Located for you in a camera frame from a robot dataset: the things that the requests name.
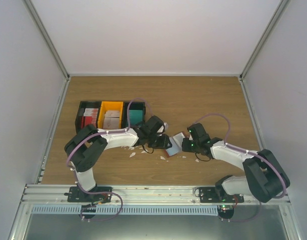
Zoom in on black bin with green cards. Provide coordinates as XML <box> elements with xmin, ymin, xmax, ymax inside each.
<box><xmin>121</xmin><ymin>101</ymin><xmax>146</xmax><ymax>128</ymax></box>

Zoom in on green credit card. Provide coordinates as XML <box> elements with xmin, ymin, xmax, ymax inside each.
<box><xmin>129</xmin><ymin>109</ymin><xmax>143</xmax><ymax>125</ymax></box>

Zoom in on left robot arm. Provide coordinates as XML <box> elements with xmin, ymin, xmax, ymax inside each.
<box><xmin>64</xmin><ymin>115</ymin><xmax>172</xmax><ymax>202</ymax></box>

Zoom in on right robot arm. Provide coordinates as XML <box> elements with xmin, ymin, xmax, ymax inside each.
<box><xmin>182</xmin><ymin>123</ymin><xmax>290</xmax><ymax>203</ymax></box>

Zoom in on white cards stack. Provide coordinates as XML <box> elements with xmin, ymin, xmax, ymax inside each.
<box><xmin>103</xmin><ymin>110</ymin><xmax>121</xmax><ymax>130</ymax></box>

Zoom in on red cards stack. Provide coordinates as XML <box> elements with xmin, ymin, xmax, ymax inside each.
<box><xmin>81</xmin><ymin>108</ymin><xmax>98</xmax><ymax>127</ymax></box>

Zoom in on black bin with red cards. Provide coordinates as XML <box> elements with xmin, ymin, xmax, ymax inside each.
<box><xmin>75</xmin><ymin>101</ymin><xmax>102</xmax><ymax>133</ymax></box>

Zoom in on yellow plastic bin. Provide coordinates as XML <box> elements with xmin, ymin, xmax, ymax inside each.
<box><xmin>97</xmin><ymin>101</ymin><xmax>124</xmax><ymax>130</ymax></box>

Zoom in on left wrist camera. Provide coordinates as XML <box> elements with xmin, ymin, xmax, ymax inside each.
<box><xmin>158</xmin><ymin>122</ymin><xmax>169</xmax><ymax>133</ymax></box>

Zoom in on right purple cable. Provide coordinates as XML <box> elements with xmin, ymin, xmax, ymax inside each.
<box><xmin>193</xmin><ymin>113</ymin><xmax>292</xmax><ymax>223</ymax></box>

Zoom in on purple cable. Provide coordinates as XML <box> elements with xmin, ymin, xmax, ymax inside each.
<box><xmin>65</xmin><ymin>97</ymin><xmax>154</xmax><ymax>222</ymax></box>
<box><xmin>193</xmin><ymin>113</ymin><xmax>292</xmax><ymax>223</ymax></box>

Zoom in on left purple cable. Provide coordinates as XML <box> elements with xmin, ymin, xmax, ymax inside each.
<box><xmin>65</xmin><ymin>97</ymin><xmax>154</xmax><ymax>222</ymax></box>

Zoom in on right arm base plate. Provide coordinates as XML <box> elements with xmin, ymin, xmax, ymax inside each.
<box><xmin>193</xmin><ymin>186</ymin><xmax>245</xmax><ymax>204</ymax></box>

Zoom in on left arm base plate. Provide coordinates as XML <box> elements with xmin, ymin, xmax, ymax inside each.
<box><xmin>64</xmin><ymin>186</ymin><xmax>113</xmax><ymax>204</ymax></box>

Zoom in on aluminium front rail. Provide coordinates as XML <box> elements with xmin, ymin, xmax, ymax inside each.
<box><xmin>20</xmin><ymin>184</ymin><xmax>292</xmax><ymax>205</ymax></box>

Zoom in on grey slotted cable duct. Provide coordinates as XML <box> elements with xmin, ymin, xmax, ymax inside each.
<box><xmin>31</xmin><ymin>204</ymin><xmax>218</xmax><ymax>216</ymax></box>

